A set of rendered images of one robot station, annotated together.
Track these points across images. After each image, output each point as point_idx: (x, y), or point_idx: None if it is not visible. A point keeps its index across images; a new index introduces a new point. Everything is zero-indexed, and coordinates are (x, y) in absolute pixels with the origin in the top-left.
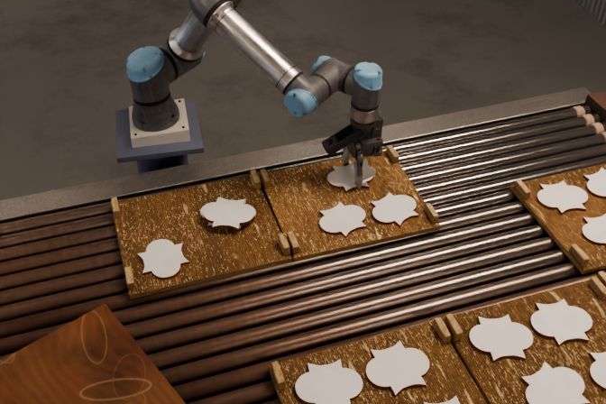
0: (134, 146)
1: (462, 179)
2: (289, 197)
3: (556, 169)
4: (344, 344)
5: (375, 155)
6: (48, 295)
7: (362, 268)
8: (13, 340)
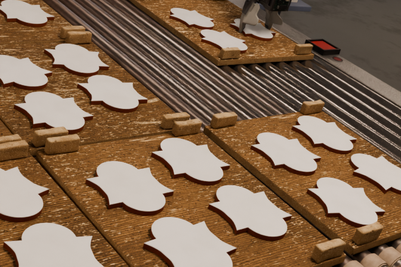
0: None
1: (307, 90)
2: (204, 5)
3: (384, 152)
4: None
5: (265, 6)
6: None
7: (141, 26)
8: None
